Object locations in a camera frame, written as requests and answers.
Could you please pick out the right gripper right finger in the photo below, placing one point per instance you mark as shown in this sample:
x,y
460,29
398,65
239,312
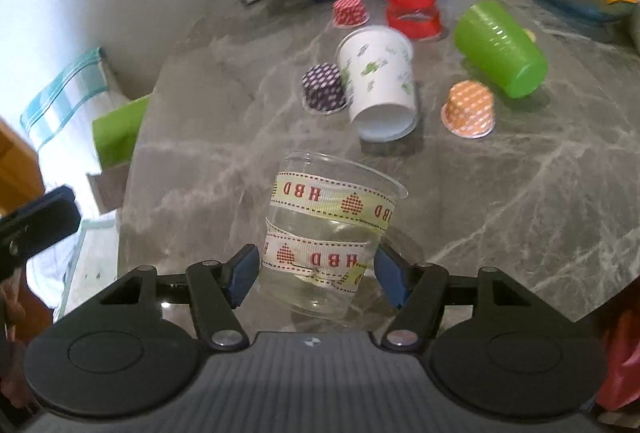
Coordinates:
x,y
417,291

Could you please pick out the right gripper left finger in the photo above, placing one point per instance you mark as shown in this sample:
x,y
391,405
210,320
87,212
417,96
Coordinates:
x,y
216,290

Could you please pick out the clear ribbon-wrapped plastic cup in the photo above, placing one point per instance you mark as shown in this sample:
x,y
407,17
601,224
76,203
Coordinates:
x,y
325,219

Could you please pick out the white paper cup green print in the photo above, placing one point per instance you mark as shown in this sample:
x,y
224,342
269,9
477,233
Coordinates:
x,y
376,67

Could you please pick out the green plastic cup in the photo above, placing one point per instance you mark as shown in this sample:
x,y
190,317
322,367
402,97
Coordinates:
x,y
497,45

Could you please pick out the red transparent plastic cup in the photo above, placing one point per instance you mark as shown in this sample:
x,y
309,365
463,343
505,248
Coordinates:
x,y
418,20

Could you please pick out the green chair seat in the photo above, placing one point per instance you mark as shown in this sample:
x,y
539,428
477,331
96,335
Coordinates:
x,y
115,134

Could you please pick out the striped white teal cloth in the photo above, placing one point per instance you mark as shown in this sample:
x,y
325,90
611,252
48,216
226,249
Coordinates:
x,y
54,106

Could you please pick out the orange polka dot cupcake liner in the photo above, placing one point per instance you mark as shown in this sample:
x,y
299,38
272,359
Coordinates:
x,y
469,110

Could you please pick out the purple polka dot cupcake liner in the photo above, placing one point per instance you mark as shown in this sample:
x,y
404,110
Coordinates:
x,y
323,89

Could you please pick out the red bag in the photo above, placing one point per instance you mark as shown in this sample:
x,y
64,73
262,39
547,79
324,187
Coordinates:
x,y
621,385

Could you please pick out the red polka dot cupcake liner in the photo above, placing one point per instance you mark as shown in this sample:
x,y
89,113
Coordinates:
x,y
347,14

